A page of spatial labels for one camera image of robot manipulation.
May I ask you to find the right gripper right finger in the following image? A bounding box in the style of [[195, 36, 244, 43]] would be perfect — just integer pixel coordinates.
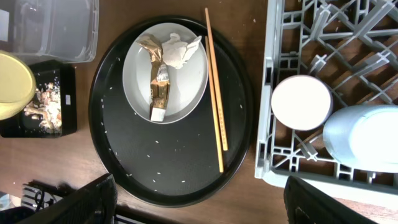
[[284, 176, 376, 224]]

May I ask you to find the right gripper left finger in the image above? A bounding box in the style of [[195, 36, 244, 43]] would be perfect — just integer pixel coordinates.
[[20, 174, 118, 224]]

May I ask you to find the blue cup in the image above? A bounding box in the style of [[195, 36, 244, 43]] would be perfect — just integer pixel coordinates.
[[323, 105, 397, 173]]

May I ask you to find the wooden chopstick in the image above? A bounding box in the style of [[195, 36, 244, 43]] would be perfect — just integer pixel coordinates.
[[205, 7, 228, 151], [205, 36, 224, 173]]

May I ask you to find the pink cup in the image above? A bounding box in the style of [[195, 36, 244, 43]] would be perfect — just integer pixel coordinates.
[[271, 75, 333, 131]]

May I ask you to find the food scraps pile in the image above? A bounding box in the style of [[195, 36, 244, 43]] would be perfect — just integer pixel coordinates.
[[24, 82, 62, 134]]

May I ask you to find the gold foil wrapper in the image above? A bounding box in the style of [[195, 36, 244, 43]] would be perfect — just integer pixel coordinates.
[[137, 34, 170, 123]]

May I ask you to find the yellow bowl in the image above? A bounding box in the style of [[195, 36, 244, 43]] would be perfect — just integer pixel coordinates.
[[1, 50, 36, 120]]

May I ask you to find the grey round plate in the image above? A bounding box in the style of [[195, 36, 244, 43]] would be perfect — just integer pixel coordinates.
[[123, 22, 208, 124]]

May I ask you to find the white napkin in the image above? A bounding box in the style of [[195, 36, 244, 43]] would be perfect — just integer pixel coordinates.
[[162, 33, 201, 69]]

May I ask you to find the grey plastic dishwasher rack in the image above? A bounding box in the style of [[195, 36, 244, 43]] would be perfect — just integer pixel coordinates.
[[254, 0, 397, 200]]

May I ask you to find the round black serving tray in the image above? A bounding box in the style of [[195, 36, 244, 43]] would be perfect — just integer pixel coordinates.
[[88, 16, 254, 207]]

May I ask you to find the black rectangular tray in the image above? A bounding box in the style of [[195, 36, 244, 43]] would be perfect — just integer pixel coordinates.
[[1, 60, 77, 138]]

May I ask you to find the clear plastic bin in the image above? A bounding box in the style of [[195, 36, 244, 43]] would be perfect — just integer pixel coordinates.
[[1, 0, 100, 65]]

